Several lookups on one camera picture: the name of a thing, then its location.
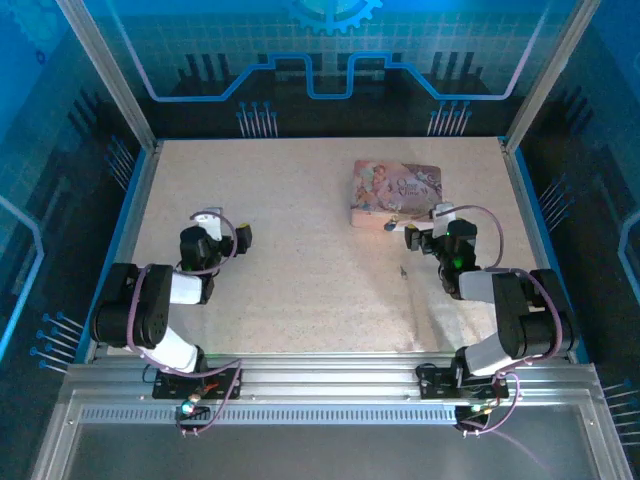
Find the pink illustrated tin box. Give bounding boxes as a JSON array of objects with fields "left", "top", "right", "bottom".
[{"left": 349, "top": 159, "right": 444, "bottom": 229}]

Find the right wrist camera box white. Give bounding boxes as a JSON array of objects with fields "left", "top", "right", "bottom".
[{"left": 430, "top": 202, "right": 457, "bottom": 237}]

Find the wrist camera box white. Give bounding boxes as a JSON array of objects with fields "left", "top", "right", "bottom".
[
  {"left": 192, "top": 206, "right": 225, "bottom": 242},
  {"left": 430, "top": 202, "right": 457, "bottom": 237}
]

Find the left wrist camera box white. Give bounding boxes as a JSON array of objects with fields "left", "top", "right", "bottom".
[{"left": 192, "top": 206, "right": 225, "bottom": 242}]

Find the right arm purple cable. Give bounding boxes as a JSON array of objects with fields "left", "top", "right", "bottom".
[{"left": 433, "top": 204, "right": 562, "bottom": 435}]

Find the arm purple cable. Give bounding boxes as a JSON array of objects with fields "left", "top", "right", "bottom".
[
  {"left": 433, "top": 204, "right": 562, "bottom": 435},
  {"left": 124, "top": 209, "right": 246, "bottom": 437}
]

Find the aluminium table side rail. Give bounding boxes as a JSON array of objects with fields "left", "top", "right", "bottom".
[
  {"left": 498, "top": 137, "right": 584, "bottom": 362},
  {"left": 83, "top": 139, "right": 164, "bottom": 362}
]

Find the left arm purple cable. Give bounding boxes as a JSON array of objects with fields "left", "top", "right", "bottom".
[{"left": 124, "top": 209, "right": 246, "bottom": 437}]

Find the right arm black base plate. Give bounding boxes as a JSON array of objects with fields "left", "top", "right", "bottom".
[{"left": 415, "top": 362, "right": 510, "bottom": 401}]

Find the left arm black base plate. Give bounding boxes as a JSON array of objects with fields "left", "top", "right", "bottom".
[{"left": 152, "top": 367, "right": 245, "bottom": 401}]

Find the aluminium mounting rail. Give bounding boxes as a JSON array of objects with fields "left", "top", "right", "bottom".
[{"left": 62, "top": 352, "right": 604, "bottom": 407}]

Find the slotted aluminium cable duct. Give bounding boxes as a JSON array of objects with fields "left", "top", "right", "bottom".
[{"left": 79, "top": 406, "right": 459, "bottom": 426}]

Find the aluminium frame post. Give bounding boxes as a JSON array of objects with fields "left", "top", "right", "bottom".
[
  {"left": 54, "top": 0, "right": 160, "bottom": 152},
  {"left": 503, "top": 0, "right": 600, "bottom": 152}
]

